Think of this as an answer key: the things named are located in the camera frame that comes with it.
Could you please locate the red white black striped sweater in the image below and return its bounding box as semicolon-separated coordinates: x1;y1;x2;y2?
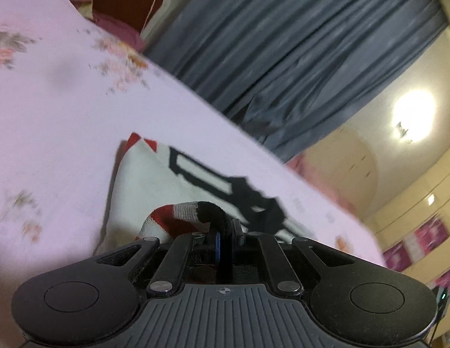
96;133;315;254

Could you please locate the cream wardrobe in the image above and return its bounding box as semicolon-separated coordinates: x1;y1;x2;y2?
366;141;450;298

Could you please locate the grey blue curtain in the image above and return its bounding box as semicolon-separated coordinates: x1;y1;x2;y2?
145;0;449;161

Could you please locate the ceiling lamp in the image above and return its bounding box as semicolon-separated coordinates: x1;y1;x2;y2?
392;89;436;144

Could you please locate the pink floral bed sheet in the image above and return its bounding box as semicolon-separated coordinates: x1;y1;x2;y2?
0;0;383;347

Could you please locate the maroon pillow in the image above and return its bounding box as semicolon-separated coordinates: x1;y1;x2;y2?
93;12;145;51

